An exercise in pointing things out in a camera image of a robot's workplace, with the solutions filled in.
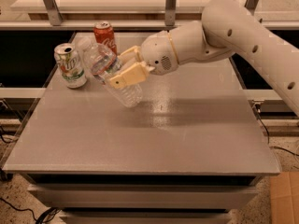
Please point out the middle metal frame post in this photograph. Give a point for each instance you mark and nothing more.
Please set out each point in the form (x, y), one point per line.
(170, 12)

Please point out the white green 7up can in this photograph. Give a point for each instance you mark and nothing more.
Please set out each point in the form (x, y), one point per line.
(68, 60)

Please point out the clear plastic water bottle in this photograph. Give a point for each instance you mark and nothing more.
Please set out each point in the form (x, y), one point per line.
(103, 64)

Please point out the brown cardboard box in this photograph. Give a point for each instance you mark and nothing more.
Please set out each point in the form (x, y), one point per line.
(284, 197)

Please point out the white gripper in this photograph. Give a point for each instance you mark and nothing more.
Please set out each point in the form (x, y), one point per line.
(157, 54)

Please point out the red Coca-Cola can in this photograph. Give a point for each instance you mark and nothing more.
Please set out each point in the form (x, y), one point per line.
(104, 34)

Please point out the left metal frame post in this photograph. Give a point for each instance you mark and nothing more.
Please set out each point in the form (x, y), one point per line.
(54, 14)

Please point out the grey table drawer cabinet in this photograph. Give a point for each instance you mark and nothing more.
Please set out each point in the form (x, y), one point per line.
(144, 199)

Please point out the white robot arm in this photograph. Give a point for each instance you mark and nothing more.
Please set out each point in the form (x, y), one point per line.
(226, 28)

